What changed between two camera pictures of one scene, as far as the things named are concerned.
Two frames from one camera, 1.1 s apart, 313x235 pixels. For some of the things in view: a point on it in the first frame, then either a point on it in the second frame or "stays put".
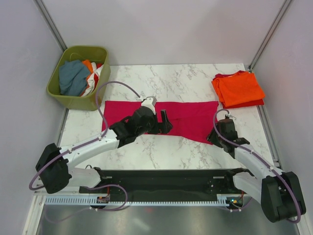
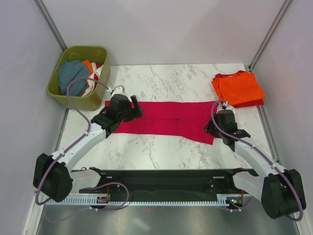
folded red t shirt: [256, 102] stays put
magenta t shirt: [191, 120] stays put
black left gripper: [164, 128] to [135, 113]
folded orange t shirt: [240, 88] stays put
